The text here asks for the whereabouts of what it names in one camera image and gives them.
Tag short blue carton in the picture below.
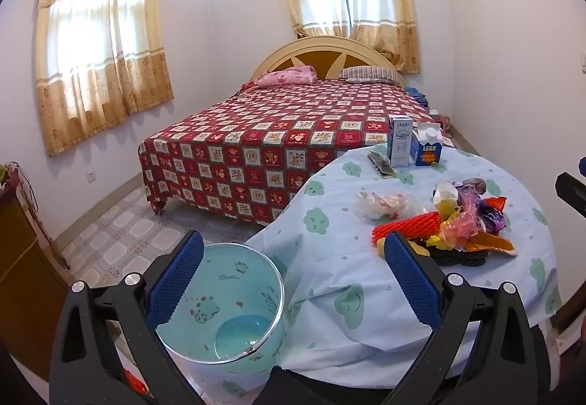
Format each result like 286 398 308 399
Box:
409 122 444 167

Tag white plastic wad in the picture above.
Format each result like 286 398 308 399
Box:
433 182 460 216

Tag light blue trash bin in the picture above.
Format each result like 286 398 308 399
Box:
153 242 285 377

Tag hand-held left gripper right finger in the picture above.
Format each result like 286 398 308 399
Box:
380 231 538 405

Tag pink floral blanket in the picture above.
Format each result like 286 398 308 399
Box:
254 65 319 88

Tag pink plastic bag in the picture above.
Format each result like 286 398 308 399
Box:
442 192 486 250

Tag red foam net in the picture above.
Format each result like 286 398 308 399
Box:
372 211 442 256

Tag brown wooden cabinet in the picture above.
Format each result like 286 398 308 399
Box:
0 162 70 383

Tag wide beige window curtain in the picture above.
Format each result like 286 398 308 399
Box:
34 0 175 157

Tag black foam net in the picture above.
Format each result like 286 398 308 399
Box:
428 240 490 267

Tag dark flat strip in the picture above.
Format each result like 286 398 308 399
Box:
368 151 397 179

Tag red plastic bag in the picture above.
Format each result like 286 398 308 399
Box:
121 367 150 397

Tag tall blue white carton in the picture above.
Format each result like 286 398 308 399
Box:
388 116 415 168

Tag clear plastic bag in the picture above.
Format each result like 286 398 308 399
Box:
356 190 426 223

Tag cream wooden bed headboard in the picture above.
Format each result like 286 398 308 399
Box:
249 35 408 88

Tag light blue cloud-print tablecloth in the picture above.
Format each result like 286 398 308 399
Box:
181 143 563 405

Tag bed with red quilt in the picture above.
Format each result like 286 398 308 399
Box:
137 80 435 227

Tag blue folded cloth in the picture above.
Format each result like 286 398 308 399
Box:
405 87 431 108

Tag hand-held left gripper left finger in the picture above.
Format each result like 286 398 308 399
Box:
49 230 207 405

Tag striped pillow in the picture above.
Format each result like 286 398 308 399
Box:
339 65 401 83

